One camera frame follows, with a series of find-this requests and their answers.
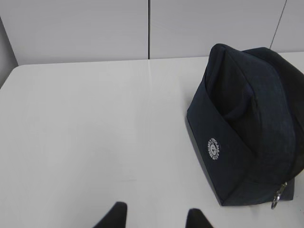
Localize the silver zipper pull ring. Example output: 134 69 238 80
270 182 288 210

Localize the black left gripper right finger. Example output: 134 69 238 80
185 208 213 228

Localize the dark blue insulated lunch bag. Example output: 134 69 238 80
186 44 304 207

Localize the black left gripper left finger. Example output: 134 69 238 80
94 201 127 228

